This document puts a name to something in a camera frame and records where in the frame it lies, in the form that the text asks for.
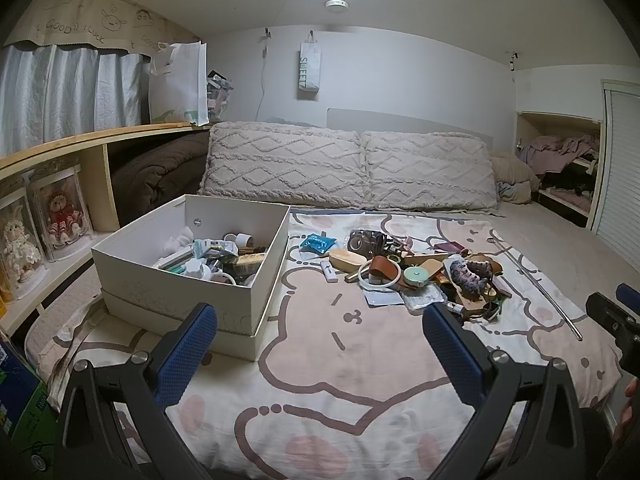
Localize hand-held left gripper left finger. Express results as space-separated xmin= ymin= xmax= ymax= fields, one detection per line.
xmin=54 ymin=302 xmax=219 ymax=480

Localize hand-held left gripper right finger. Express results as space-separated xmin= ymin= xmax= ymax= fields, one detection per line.
xmin=422 ymin=302 xmax=590 ymax=480

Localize white storage box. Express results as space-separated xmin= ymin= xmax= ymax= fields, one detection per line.
xmin=91 ymin=193 xmax=291 ymax=333

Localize person's right hand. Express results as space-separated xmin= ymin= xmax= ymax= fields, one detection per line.
xmin=616 ymin=377 xmax=640 ymax=442

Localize flat wooden cutout pieces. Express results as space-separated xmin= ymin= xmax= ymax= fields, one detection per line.
xmin=451 ymin=287 xmax=502 ymax=322

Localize white box lid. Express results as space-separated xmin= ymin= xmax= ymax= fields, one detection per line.
xmin=101 ymin=240 xmax=291 ymax=362

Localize clear wrapped pack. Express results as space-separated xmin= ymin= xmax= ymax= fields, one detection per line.
xmin=401 ymin=286 xmax=447 ymax=317

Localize long metal rod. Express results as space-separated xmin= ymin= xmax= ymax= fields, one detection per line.
xmin=491 ymin=239 xmax=584 ymax=342

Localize purple blue knitted pouch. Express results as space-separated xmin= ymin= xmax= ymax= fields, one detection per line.
xmin=446 ymin=255 xmax=494 ymax=297

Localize white round jar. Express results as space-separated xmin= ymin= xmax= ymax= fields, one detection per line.
xmin=184 ymin=259 xmax=214 ymax=282

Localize mint green round case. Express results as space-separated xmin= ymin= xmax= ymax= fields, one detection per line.
xmin=402 ymin=265 xmax=432 ymax=290

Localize flat clear plastic packet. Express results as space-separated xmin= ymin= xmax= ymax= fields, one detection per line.
xmin=364 ymin=289 xmax=404 ymax=307

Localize beige bed sheet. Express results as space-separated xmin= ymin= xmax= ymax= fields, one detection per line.
xmin=492 ymin=199 xmax=640 ymax=326

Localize long wooden block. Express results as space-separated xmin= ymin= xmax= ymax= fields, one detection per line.
xmin=403 ymin=252 xmax=451 ymax=267

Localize brown leather pouch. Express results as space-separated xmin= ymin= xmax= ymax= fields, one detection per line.
xmin=368 ymin=255 xmax=402 ymax=284

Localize white socks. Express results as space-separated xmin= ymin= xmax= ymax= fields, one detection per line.
xmin=160 ymin=226 xmax=196 ymax=257

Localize white louvre door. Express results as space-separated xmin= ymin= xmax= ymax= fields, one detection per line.
xmin=589 ymin=79 xmax=640 ymax=263

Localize wooden brush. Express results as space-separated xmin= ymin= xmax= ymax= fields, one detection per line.
xmin=329 ymin=248 xmax=369 ymax=274

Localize pile of pink clothes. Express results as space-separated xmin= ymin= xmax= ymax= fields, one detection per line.
xmin=519 ymin=134 xmax=601 ymax=175

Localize green blue cardboard box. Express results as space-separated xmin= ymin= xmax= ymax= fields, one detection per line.
xmin=0 ymin=337 xmax=59 ymax=454

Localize blue foil packet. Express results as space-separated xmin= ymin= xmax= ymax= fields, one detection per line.
xmin=299 ymin=233 xmax=335 ymax=254

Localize beige knitted pillow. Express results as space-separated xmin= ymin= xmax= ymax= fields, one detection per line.
xmin=198 ymin=121 xmax=373 ymax=211
xmin=360 ymin=131 xmax=499 ymax=212

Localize brown comforter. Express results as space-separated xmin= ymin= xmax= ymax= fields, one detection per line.
xmin=109 ymin=130 xmax=211 ymax=206

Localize red plush doll clear case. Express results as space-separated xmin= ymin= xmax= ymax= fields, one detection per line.
xmin=27 ymin=162 xmax=94 ymax=263

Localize cream plush doll clear case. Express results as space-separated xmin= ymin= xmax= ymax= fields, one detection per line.
xmin=0 ymin=187 xmax=49 ymax=304

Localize wooden shelf unit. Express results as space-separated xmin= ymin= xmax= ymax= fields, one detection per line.
xmin=0 ymin=121 xmax=213 ymax=336

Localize grey headboard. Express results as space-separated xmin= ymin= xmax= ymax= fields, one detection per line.
xmin=327 ymin=107 xmax=494 ymax=148

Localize clear box of small things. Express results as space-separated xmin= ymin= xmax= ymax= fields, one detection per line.
xmin=206 ymin=70 xmax=234 ymax=122

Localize white shopping bag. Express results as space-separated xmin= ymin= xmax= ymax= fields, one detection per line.
xmin=149 ymin=41 xmax=210 ymax=127

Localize white curtain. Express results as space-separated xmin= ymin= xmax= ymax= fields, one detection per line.
xmin=0 ymin=44 xmax=151 ymax=158

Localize beige cartoon curtain valance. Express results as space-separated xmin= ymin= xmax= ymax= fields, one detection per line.
xmin=2 ymin=0 xmax=201 ymax=56

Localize white plastic ring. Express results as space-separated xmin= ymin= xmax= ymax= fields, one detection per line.
xmin=357 ymin=259 xmax=402 ymax=292

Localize built-in wall shelf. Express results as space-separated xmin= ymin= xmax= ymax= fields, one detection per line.
xmin=515 ymin=111 xmax=604 ymax=219

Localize thin hanging wall cable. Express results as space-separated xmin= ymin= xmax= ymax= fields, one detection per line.
xmin=257 ymin=30 xmax=274 ymax=122

